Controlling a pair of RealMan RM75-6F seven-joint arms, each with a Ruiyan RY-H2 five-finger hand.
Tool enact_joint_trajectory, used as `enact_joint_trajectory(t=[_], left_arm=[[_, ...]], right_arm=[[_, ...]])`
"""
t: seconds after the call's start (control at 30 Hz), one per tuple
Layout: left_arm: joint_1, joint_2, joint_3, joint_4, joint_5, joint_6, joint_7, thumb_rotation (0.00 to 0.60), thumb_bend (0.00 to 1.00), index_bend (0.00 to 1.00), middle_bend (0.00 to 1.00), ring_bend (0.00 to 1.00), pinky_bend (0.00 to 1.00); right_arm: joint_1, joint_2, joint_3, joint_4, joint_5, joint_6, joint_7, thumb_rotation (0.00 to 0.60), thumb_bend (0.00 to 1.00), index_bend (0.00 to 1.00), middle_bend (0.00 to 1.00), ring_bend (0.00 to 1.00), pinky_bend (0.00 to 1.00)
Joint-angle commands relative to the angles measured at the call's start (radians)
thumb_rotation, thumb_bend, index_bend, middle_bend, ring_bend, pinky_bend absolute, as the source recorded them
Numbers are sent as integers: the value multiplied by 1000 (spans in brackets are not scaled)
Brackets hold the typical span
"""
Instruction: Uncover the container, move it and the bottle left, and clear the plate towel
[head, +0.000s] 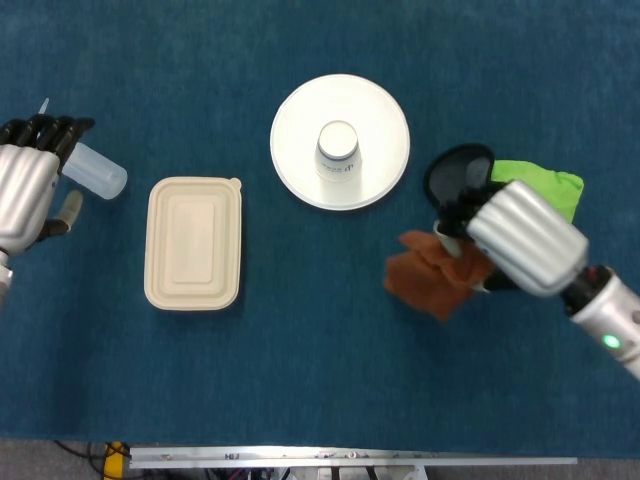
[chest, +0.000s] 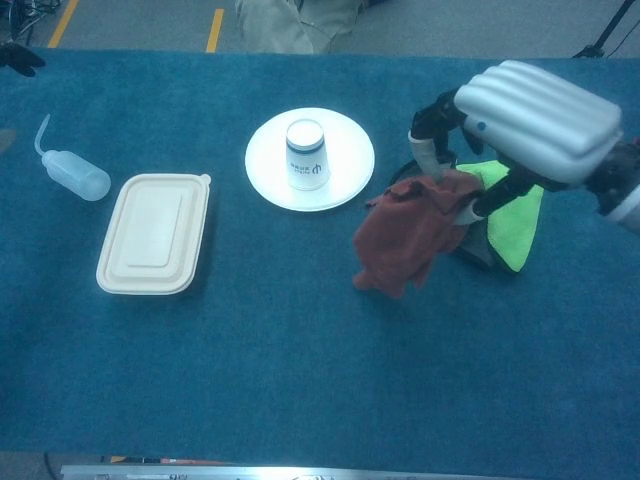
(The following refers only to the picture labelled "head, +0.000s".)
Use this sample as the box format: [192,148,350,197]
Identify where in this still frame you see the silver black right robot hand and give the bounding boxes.
[432,179,590,300]

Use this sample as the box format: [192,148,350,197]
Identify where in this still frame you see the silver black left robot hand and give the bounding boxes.
[0,114,96,259]

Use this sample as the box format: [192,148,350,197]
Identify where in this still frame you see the translucent squeeze bottle bent spout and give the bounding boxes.
[39,97,129,201]

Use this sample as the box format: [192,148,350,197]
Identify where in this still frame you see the brown cloth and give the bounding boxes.
[383,229,496,322]

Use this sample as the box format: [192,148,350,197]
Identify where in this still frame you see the beige lidded food container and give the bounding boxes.
[143,175,244,312]

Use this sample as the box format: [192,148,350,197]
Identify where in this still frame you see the white paper cup blue band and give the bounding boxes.
[314,119,362,184]

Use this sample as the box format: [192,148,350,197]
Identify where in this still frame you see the white round plate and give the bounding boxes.
[269,73,412,211]

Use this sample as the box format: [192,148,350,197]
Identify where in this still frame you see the blue carpet table cover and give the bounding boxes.
[0,0,640,459]

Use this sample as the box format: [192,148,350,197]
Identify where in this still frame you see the red black cables under table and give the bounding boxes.
[52,439,109,476]

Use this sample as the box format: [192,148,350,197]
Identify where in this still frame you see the aluminium rail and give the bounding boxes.
[128,445,579,470]

